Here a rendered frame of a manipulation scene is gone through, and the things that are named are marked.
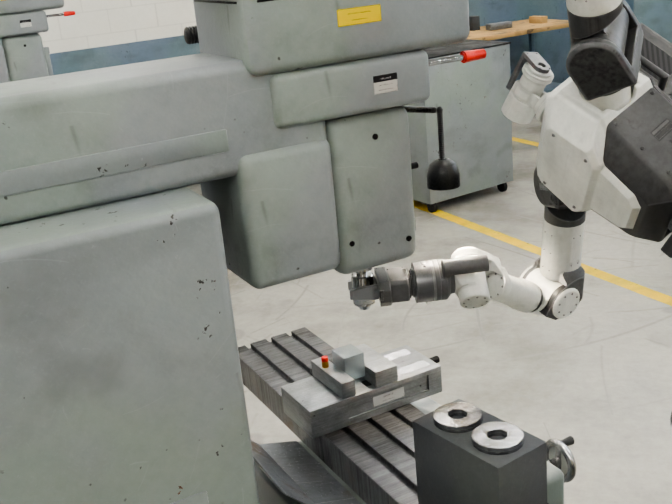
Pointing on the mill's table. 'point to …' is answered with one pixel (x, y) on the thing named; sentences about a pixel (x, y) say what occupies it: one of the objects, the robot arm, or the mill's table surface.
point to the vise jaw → (378, 367)
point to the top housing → (324, 30)
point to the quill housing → (372, 188)
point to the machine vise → (357, 392)
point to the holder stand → (477, 459)
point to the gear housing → (349, 88)
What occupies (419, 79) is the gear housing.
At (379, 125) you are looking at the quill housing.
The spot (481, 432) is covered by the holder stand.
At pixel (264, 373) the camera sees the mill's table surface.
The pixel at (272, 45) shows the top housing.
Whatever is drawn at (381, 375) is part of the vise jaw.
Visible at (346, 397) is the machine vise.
